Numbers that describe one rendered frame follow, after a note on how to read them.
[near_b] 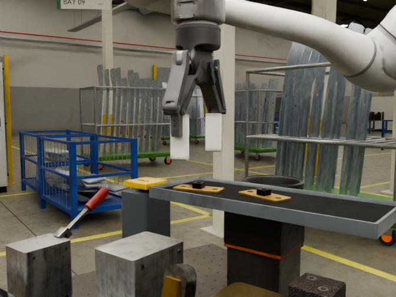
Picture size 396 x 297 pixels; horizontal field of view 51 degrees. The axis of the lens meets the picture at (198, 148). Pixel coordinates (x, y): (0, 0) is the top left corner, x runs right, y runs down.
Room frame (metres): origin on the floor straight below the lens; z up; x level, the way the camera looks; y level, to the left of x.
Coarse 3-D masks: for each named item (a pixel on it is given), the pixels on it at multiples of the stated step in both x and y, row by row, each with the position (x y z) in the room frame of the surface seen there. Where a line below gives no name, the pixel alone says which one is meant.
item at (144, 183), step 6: (126, 180) 0.79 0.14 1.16; (132, 180) 0.79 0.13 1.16; (138, 180) 0.79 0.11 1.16; (144, 180) 0.79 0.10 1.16; (150, 180) 0.79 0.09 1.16; (156, 180) 0.79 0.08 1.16; (162, 180) 0.79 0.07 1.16; (126, 186) 0.78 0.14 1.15; (132, 186) 0.77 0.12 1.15; (138, 186) 0.76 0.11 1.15; (144, 186) 0.75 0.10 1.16
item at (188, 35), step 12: (192, 24) 0.66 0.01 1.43; (204, 24) 0.66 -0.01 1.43; (180, 36) 0.67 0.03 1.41; (192, 36) 0.66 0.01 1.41; (204, 36) 0.66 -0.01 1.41; (216, 36) 0.67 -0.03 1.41; (180, 48) 0.68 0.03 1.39; (192, 48) 0.66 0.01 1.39; (204, 48) 0.68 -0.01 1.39; (216, 48) 0.68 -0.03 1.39; (192, 60) 0.66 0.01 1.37; (192, 72) 0.67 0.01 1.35; (204, 72) 0.70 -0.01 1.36
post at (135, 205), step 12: (132, 192) 0.77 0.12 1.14; (144, 192) 0.77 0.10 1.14; (132, 204) 0.76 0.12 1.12; (144, 204) 0.74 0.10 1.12; (156, 204) 0.76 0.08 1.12; (168, 204) 0.79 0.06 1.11; (132, 216) 0.76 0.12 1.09; (144, 216) 0.74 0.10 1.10; (156, 216) 0.76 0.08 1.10; (168, 216) 0.79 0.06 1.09; (132, 228) 0.76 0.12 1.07; (144, 228) 0.74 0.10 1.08; (156, 228) 0.76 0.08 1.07; (168, 228) 0.79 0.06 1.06
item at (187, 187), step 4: (180, 184) 0.73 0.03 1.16; (184, 184) 0.73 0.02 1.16; (188, 184) 0.73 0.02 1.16; (192, 184) 0.69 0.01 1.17; (196, 184) 0.69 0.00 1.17; (200, 184) 0.69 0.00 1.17; (204, 184) 0.70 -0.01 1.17; (176, 188) 0.69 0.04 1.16; (180, 188) 0.69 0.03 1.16; (184, 188) 0.69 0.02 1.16; (188, 188) 0.69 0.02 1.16; (192, 188) 0.69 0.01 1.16; (196, 188) 0.69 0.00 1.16; (200, 188) 0.69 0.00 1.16; (204, 188) 0.69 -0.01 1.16; (208, 188) 0.69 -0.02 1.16; (212, 188) 0.69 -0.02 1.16; (216, 188) 0.69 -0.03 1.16; (220, 188) 0.69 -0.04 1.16; (224, 188) 0.69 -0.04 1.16; (204, 192) 0.67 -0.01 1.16; (208, 192) 0.67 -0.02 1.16; (212, 192) 0.67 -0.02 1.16; (216, 192) 0.66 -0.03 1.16
